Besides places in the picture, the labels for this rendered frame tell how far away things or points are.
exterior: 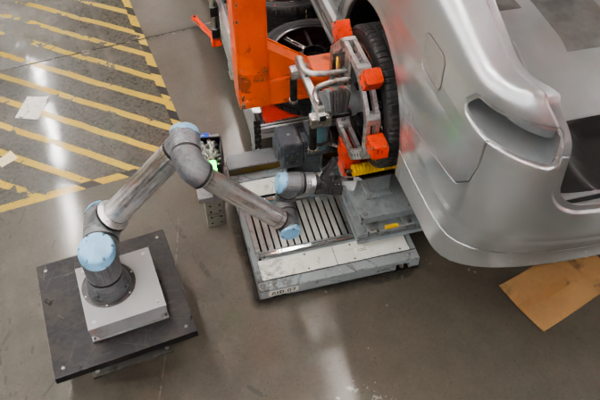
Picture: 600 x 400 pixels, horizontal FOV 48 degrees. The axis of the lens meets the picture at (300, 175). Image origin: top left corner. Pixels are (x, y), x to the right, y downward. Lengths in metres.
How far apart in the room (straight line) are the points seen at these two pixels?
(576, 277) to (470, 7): 1.90
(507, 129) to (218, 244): 1.90
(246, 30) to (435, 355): 1.75
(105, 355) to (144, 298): 0.28
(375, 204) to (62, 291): 1.56
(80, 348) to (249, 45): 1.56
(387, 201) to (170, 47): 2.13
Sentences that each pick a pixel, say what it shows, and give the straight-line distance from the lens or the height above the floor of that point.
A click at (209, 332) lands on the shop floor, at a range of 3.35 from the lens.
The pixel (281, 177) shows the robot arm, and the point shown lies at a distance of 2.87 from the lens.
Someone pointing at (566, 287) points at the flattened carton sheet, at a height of 0.01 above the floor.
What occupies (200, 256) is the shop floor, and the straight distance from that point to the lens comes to 3.61.
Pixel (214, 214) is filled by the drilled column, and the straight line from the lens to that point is 3.65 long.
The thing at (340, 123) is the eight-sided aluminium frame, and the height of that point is 0.62.
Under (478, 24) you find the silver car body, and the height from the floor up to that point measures 1.68.
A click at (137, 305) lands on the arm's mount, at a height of 0.40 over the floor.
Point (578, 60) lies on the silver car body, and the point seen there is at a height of 1.00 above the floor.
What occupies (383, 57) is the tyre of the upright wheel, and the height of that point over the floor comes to 1.16.
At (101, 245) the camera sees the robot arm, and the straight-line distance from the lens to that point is 2.88.
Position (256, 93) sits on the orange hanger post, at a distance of 3.51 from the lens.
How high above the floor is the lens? 2.87
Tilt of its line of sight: 47 degrees down
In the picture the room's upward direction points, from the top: straight up
